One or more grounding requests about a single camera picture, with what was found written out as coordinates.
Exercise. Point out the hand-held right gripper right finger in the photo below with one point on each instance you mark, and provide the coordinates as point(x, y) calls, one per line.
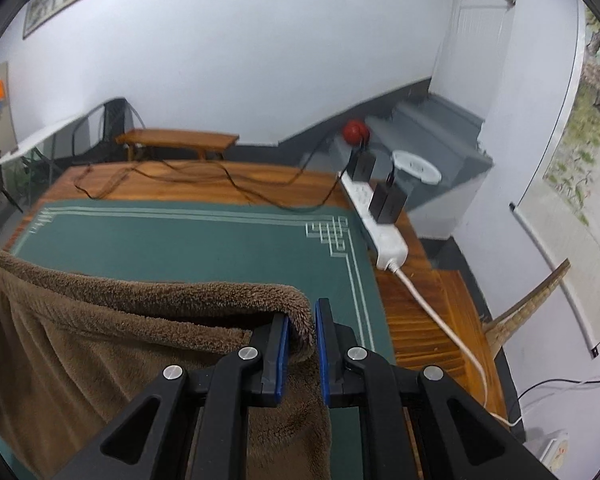
point(321, 350)

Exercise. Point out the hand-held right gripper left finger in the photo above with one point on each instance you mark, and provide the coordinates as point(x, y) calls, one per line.
point(281, 355)

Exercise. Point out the brown fleece garment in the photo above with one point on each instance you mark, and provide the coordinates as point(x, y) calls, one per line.
point(80, 360)

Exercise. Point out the white power strip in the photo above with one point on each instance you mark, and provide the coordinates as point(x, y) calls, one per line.
point(380, 230)

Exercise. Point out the green table mat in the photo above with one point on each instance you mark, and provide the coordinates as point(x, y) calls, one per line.
point(180, 250)

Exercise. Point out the black power adapter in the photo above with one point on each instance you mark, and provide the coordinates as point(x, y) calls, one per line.
point(362, 167)
point(387, 203)

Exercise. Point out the white round plate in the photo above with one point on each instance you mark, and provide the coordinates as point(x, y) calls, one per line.
point(417, 166)

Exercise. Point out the red ball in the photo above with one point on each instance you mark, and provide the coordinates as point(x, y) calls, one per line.
point(355, 132)

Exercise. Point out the wooden bench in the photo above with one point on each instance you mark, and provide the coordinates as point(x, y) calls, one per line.
point(180, 137)

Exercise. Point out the grey stairs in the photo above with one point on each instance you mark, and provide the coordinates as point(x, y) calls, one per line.
point(430, 130)

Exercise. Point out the black round-back chair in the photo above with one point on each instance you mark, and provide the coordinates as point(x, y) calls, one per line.
point(110, 125)

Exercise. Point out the white table top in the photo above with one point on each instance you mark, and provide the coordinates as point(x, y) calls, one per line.
point(45, 137)

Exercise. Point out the landscape wall scroll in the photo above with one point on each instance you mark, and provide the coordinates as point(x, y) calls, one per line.
point(580, 170)

